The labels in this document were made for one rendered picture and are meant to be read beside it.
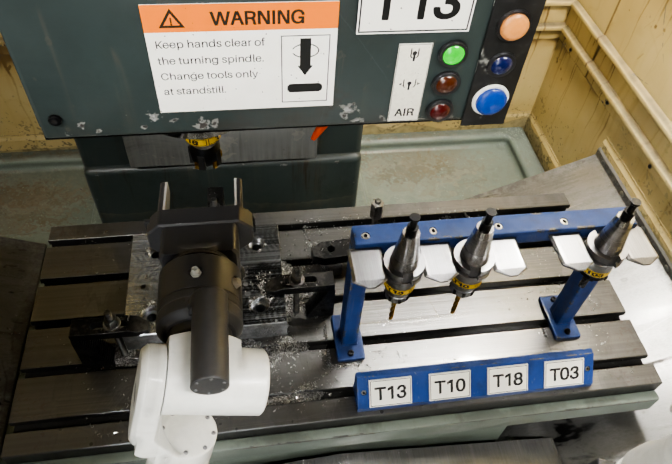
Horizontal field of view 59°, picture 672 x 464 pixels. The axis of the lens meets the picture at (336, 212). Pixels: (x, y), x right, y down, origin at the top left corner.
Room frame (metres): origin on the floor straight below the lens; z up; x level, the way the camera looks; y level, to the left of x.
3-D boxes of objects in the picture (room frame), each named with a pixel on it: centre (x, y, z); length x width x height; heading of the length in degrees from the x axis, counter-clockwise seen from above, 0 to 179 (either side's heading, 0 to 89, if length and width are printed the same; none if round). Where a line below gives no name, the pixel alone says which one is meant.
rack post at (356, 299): (0.58, -0.04, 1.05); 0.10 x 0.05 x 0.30; 12
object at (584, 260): (0.60, -0.38, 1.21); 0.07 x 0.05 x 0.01; 12
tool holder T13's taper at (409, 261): (0.54, -0.11, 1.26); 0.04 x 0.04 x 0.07
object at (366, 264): (0.53, -0.06, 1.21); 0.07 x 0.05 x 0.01; 12
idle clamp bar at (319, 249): (0.78, -0.08, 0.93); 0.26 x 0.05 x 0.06; 107
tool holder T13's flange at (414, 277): (0.54, -0.11, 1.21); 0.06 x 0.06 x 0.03
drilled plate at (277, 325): (0.64, 0.24, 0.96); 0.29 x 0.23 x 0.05; 102
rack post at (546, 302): (0.67, -0.48, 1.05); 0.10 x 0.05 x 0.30; 12
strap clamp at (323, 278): (0.64, 0.06, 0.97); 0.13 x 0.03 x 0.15; 102
